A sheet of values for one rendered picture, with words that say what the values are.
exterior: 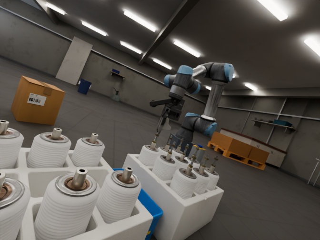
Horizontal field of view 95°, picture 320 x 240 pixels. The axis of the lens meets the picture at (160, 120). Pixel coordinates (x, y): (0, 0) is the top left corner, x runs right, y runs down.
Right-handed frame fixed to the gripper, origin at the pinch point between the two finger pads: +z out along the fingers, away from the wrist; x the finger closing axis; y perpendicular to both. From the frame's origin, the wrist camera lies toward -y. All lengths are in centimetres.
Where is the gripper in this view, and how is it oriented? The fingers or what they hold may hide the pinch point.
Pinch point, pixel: (157, 130)
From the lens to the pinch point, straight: 75.9
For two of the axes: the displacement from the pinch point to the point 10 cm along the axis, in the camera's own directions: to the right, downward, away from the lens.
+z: -3.7, 9.3, 0.6
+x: -1.4, -1.2, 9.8
